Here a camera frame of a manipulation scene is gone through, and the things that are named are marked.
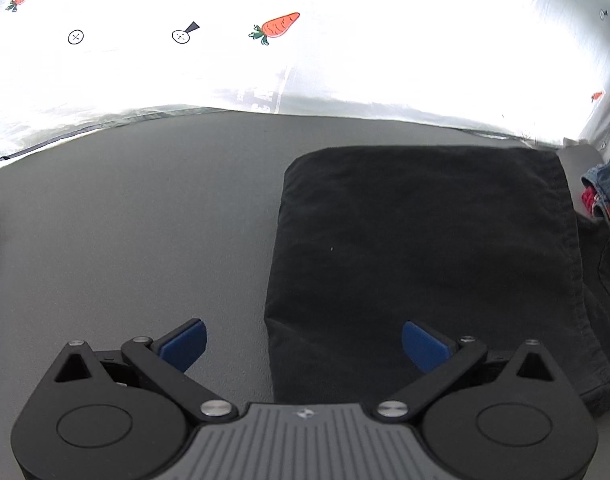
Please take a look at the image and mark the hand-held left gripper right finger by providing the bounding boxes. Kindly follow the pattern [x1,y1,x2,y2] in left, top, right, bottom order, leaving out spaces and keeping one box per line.
[373,320,568,419]

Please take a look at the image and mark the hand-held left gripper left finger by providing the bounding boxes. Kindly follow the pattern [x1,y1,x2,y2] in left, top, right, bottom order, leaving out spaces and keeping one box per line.
[50,318,238,419]

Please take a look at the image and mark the black cargo pants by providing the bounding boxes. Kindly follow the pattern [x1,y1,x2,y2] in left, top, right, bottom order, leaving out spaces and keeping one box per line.
[264,145,610,418]

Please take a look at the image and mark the red garment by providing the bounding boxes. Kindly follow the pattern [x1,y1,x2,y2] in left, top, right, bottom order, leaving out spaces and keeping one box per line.
[583,187,608,217]

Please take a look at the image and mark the printed white sheet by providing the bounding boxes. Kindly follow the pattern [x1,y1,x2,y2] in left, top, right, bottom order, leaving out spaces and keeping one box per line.
[0,0,610,163]

